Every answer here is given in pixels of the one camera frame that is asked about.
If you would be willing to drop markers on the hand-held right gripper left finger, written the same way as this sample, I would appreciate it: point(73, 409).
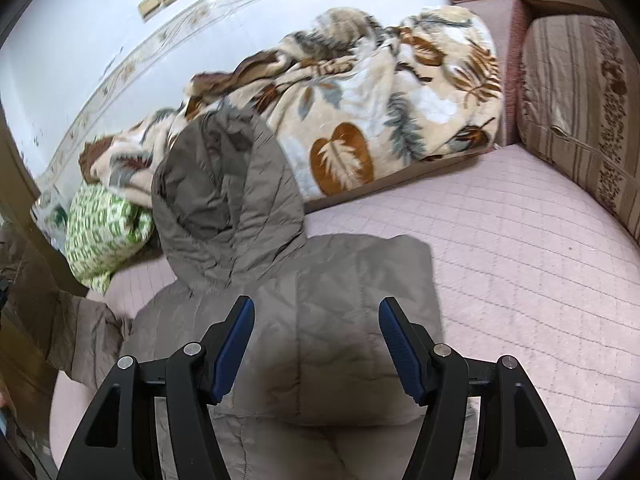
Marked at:
point(232, 355)

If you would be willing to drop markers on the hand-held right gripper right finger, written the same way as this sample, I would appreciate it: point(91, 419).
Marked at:
point(400, 350)

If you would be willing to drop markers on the grey-brown hooded puffer jacket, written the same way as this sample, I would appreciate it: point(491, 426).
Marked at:
point(325, 310)

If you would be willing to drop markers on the green patterned pillow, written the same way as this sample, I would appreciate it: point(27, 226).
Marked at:
point(100, 230)

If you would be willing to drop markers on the clear plastic bag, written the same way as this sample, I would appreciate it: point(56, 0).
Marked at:
point(50, 215)

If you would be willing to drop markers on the wooden glass door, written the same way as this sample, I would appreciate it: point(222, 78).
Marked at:
point(25, 200)

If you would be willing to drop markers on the leaf print fleece blanket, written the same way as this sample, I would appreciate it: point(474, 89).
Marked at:
point(350, 90)

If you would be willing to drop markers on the striped brown cushion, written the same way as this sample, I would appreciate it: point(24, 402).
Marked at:
point(575, 100)

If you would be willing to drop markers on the pink upholstered bed frame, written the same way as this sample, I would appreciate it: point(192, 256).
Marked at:
point(515, 35)

